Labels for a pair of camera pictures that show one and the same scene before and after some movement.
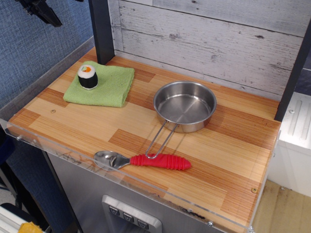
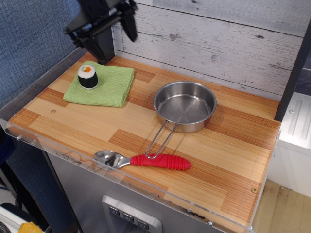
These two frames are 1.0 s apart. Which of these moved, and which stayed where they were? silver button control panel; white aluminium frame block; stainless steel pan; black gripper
Moved: black gripper
Stayed: silver button control panel; white aluminium frame block; stainless steel pan
